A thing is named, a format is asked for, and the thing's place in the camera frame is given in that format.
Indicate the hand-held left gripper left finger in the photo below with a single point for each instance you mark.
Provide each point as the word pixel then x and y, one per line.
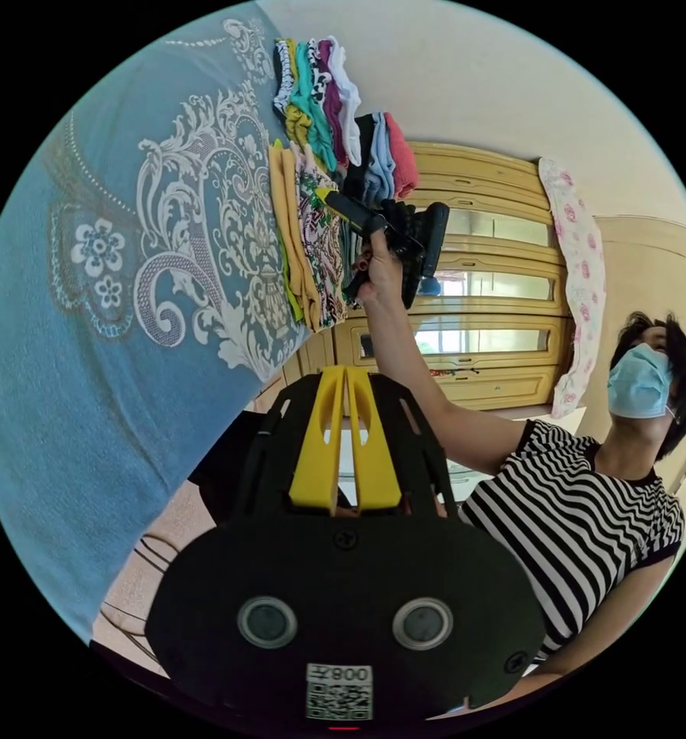
pixel 318 444

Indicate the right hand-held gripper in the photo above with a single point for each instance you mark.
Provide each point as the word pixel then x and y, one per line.
pixel 403 231

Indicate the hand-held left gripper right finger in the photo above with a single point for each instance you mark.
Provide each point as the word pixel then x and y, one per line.
pixel 372 450

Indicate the patterned short sleeve shirt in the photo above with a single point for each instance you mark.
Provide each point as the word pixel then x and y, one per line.
pixel 319 254

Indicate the person's right forearm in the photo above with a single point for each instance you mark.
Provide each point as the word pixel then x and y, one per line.
pixel 423 381

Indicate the person's right hand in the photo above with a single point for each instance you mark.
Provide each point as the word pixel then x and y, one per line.
pixel 380 271

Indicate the pile of clothes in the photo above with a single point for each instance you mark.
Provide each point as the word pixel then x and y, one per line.
pixel 314 104

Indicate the yellow wooden cupboard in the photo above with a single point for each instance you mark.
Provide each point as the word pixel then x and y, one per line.
pixel 493 312

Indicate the person's body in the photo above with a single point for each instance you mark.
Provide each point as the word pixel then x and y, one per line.
pixel 573 519

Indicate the bed with blue printed sheet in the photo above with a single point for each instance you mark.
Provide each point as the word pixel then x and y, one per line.
pixel 88 375

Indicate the white pink floral cloth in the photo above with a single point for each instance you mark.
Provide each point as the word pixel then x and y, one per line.
pixel 579 277

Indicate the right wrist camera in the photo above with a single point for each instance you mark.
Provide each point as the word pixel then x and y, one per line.
pixel 435 242

